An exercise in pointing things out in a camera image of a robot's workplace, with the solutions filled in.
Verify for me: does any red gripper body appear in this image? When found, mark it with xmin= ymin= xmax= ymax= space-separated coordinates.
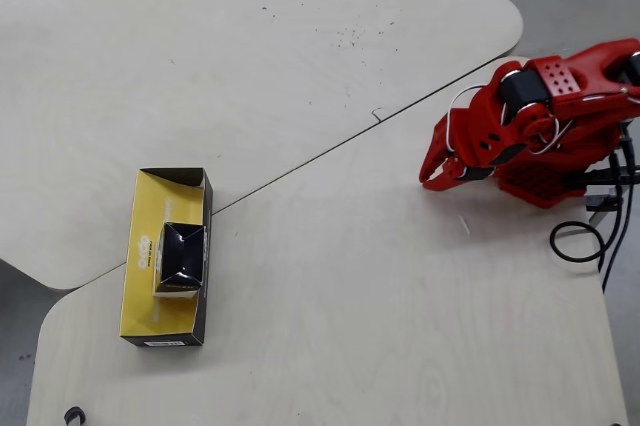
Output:
xmin=439 ymin=83 xmax=532 ymax=182

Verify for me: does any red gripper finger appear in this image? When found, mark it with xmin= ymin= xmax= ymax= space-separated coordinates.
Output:
xmin=418 ymin=118 xmax=451 ymax=188
xmin=422 ymin=160 xmax=497 ymax=193

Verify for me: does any small black white carton box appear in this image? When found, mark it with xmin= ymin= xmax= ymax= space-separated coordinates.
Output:
xmin=152 ymin=220 xmax=207 ymax=300

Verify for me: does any red robot arm with base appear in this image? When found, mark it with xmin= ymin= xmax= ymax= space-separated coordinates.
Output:
xmin=493 ymin=37 xmax=640 ymax=211

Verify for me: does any long open black yellow box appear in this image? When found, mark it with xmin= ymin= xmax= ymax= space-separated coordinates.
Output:
xmin=119 ymin=167 xmax=215 ymax=348

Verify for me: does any black table clamp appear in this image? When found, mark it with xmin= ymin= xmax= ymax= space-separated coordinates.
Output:
xmin=582 ymin=165 xmax=624 ymax=213

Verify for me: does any white wrist wire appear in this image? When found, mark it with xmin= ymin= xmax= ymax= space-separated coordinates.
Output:
xmin=445 ymin=85 xmax=569 ymax=155

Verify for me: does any black power cable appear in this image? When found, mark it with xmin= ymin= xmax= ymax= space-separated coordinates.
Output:
xmin=549 ymin=128 xmax=639 ymax=293

